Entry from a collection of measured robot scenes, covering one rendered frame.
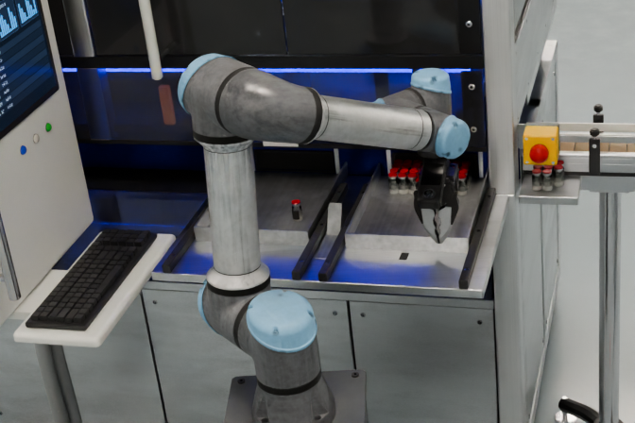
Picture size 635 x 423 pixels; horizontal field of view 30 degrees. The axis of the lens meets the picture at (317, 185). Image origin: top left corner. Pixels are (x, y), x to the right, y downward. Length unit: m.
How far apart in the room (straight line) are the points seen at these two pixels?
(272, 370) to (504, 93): 0.85
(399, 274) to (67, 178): 0.86
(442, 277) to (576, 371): 1.30
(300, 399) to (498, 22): 0.91
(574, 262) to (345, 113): 2.26
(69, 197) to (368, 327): 0.78
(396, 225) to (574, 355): 1.24
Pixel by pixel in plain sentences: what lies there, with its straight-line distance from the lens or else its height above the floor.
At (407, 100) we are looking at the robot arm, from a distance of 2.23.
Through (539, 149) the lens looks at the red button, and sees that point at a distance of 2.57.
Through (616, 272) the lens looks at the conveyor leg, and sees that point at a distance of 2.91.
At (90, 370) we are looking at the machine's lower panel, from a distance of 3.31.
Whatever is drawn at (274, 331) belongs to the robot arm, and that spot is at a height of 1.00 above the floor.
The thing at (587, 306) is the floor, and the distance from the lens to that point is 3.91.
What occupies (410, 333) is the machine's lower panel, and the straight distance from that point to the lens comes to 2.90.
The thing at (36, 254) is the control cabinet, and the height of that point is 0.87.
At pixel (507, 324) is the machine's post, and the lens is 2.84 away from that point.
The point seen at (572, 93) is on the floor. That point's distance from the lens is 5.49.
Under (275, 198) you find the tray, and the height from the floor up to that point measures 0.88.
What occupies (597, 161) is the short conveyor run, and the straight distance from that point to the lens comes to 2.72.
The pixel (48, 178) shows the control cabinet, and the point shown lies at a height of 1.00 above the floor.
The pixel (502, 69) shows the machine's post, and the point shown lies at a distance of 2.54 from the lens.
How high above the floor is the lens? 2.10
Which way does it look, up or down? 26 degrees down
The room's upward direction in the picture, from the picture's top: 7 degrees counter-clockwise
